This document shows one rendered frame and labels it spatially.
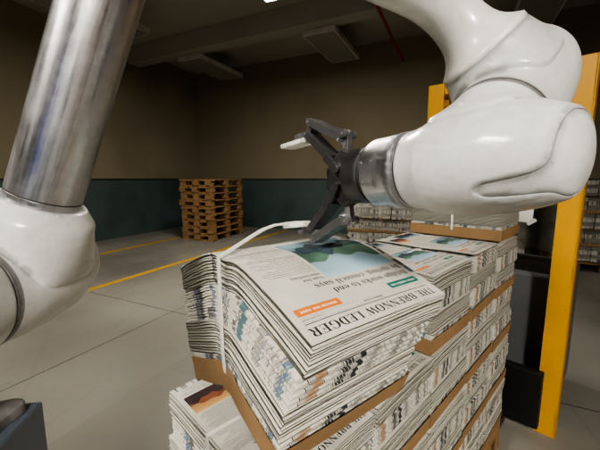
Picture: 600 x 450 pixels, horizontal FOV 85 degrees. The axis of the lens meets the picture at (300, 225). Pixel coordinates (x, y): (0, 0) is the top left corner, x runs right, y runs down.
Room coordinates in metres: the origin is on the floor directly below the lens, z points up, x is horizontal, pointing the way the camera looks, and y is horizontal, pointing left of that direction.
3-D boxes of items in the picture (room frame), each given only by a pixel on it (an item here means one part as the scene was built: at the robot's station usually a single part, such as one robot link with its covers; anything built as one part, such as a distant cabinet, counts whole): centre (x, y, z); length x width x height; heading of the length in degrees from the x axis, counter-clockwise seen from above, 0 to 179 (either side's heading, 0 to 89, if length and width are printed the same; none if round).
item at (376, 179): (0.41, -0.12, 1.32); 0.09 x 0.06 x 0.09; 126
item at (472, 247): (1.26, -0.53, 1.06); 0.37 x 0.28 x 0.01; 46
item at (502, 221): (1.48, -0.75, 0.65); 0.39 x 0.30 x 1.29; 45
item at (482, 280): (1.27, -0.53, 0.95); 0.38 x 0.29 x 0.23; 46
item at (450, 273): (1.06, -0.32, 0.95); 0.38 x 0.29 x 0.23; 44
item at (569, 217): (1.55, -1.29, 0.92); 0.09 x 0.09 x 1.85; 45
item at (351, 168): (0.47, -0.08, 1.31); 0.09 x 0.07 x 0.08; 36
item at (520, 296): (2.05, -1.32, 0.40); 0.70 x 0.55 x 0.80; 45
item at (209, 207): (7.43, 1.98, 0.65); 1.26 x 0.86 x 1.30; 158
